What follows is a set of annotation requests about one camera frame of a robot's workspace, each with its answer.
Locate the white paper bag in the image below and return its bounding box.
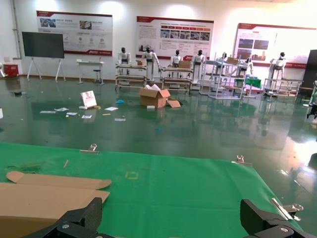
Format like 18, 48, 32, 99
79, 90, 98, 110

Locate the black stool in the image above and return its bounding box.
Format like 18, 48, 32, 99
93, 69, 105, 85

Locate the green table cloth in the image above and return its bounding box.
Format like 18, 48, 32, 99
0, 142, 304, 238

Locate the red white wall poster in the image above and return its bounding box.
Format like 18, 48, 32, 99
234, 23, 317, 67
136, 16, 214, 60
36, 10, 113, 57

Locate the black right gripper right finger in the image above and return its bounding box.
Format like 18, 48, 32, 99
240, 199, 317, 238

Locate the silver binder clip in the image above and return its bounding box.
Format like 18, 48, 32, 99
79, 143, 100, 155
231, 155, 253, 166
270, 198, 304, 221

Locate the large open cardboard carton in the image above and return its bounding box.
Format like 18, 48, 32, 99
138, 84, 183, 109

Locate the white frame rack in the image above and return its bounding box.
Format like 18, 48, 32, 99
199, 58, 246, 100

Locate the green covered table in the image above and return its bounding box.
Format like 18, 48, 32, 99
244, 76, 262, 99

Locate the black screen on stand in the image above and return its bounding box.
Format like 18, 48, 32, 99
21, 31, 66, 81

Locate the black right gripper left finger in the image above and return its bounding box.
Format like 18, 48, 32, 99
22, 197, 105, 238

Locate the white humanoid robot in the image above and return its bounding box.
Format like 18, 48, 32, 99
239, 57, 255, 75
192, 49, 207, 85
117, 47, 132, 75
141, 46, 161, 81
268, 52, 287, 87
170, 49, 184, 68
215, 52, 230, 75

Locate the red box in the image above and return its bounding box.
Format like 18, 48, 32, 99
3, 63, 19, 77

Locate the black standing panel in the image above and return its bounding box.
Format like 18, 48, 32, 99
300, 49, 317, 89

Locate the white desk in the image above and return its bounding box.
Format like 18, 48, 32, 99
76, 59, 105, 85

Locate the metal workbench rack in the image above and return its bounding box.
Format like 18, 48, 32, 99
160, 66, 194, 94
262, 78, 304, 98
115, 63, 148, 90

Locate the open cardboard box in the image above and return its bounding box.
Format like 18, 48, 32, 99
0, 171, 112, 238

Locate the grey wall pipe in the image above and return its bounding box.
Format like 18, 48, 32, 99
11, 0, 22, 60

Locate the brown wooden table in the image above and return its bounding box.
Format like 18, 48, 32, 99
296, 86, 315, 104

